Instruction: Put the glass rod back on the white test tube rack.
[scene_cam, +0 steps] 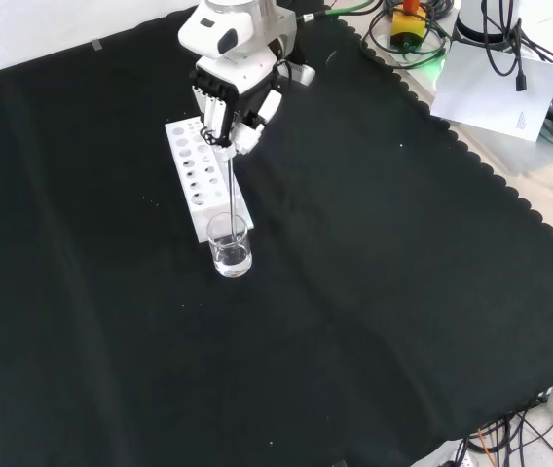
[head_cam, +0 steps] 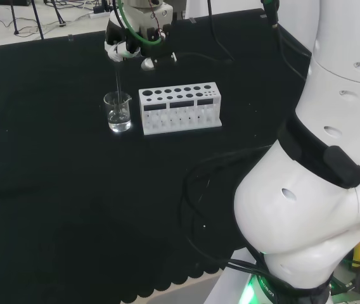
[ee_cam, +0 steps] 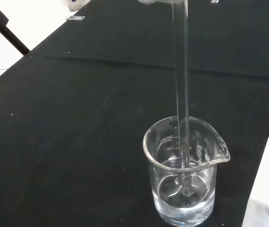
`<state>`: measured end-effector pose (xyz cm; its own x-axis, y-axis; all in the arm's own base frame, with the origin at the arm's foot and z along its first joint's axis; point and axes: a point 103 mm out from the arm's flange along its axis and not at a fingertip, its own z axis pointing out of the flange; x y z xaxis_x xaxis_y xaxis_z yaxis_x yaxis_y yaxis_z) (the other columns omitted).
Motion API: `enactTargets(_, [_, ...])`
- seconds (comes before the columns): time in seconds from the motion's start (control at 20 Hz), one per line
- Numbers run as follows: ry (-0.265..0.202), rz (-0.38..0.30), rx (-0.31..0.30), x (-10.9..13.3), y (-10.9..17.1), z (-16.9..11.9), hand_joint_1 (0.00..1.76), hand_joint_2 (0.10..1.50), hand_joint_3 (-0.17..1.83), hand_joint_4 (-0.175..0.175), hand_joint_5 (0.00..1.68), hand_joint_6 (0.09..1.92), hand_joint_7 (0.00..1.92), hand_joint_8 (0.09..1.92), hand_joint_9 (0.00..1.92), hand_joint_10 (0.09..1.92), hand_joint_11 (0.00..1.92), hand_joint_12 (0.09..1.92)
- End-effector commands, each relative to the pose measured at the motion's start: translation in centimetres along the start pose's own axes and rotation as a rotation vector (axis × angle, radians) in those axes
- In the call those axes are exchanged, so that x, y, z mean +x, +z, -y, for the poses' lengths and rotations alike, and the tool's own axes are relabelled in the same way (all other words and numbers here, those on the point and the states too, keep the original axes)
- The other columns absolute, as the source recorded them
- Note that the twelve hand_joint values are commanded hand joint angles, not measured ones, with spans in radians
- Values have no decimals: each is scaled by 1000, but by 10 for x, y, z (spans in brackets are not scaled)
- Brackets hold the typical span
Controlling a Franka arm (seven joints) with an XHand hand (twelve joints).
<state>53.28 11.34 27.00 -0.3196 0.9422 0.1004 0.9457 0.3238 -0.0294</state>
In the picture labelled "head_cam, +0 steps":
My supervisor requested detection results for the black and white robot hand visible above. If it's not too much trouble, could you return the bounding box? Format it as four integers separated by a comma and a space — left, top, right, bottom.
104, 0, 178, 71

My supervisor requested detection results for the white test tube rack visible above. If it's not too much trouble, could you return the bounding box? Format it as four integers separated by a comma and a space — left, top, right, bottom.
138, 81, 224, 136

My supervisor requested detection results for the white power strip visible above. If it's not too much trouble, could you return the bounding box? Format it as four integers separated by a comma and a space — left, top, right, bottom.
84, 4, 113, 18

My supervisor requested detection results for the black tripod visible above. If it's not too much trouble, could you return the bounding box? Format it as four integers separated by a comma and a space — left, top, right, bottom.
42, 0, 66, 27
10, 0, 45, 41

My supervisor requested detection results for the clear glass beaker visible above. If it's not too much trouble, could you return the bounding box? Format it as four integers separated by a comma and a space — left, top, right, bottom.
103, 91, 132, 133

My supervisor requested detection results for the black box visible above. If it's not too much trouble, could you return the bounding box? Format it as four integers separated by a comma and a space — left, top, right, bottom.
0, 0, 32, 7

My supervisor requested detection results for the black bench cloth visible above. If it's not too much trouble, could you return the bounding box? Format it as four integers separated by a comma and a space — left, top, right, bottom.
0, 8, 314, 304

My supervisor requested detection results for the black looped cable bundle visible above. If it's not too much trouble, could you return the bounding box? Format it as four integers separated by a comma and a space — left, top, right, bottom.
182, 144, 282, 286

